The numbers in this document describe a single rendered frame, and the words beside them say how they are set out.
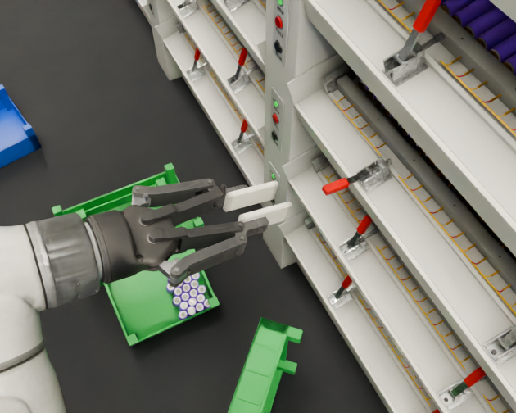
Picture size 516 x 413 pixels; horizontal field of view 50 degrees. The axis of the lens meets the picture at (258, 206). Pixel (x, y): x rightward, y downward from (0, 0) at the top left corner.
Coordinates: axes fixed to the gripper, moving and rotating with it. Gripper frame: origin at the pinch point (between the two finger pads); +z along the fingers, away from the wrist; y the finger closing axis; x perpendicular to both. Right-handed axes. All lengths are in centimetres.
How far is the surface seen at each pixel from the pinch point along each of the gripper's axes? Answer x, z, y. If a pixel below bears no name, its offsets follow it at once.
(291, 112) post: -3.9, 16.4, -18.1
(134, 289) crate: -57, -4, -26
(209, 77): -36, 29, -67
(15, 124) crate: -64, -15, -91
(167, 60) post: -47, 27, -88
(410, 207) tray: 0.2, 19.6, 6.6
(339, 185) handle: 0.4, 12.0, 0.4
